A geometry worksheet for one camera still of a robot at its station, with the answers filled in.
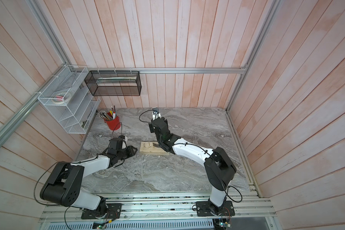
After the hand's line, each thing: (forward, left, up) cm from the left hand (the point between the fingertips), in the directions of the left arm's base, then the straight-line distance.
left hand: (136, 151), depth 93 cm
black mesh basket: (+45, +20, +22) cm, 54 cm away
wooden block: (+2, -7, +1) cm, 8 cm away
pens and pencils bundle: (+26, +21, +8) cm, 34 cm away
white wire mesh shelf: (+8, +30, +26) cm, 41 cm away
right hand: (+11, -13, +22) cm, 28 cm away
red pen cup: (+24, +21, -2) cm, 32 cm away
